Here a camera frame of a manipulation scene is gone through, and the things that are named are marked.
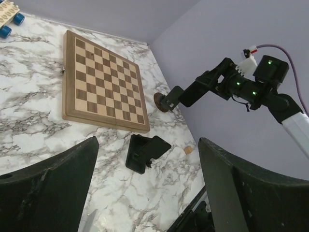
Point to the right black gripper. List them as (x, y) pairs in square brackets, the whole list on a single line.
[(225, 81)]

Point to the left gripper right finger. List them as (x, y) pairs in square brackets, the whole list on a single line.
[(245, 197)]

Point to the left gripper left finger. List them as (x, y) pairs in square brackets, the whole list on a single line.
[(49, 196)]

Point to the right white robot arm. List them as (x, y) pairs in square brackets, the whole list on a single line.
[(271, 72)]

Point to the round base phone stand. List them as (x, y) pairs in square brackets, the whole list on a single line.
[(168, 102)]

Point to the black phone stand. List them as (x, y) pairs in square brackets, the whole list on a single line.
[(142, 149)]

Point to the small wooden cube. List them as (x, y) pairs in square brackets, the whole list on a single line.
[(188, 150)]

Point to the wooden chessboard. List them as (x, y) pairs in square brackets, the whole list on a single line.
[(100, 87)]

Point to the toy car blue wheels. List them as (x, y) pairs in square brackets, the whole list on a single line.
[(9, 12)]

